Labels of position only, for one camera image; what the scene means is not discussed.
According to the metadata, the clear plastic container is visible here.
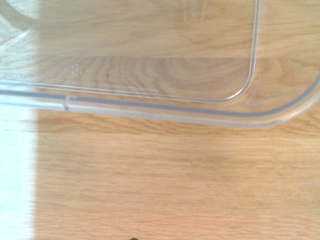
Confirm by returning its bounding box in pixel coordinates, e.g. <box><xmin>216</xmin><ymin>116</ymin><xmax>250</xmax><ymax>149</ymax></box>
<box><xmin>0</xmin><ymin>0</ymin><xmax>320</xmax><ymax>130</ymax></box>

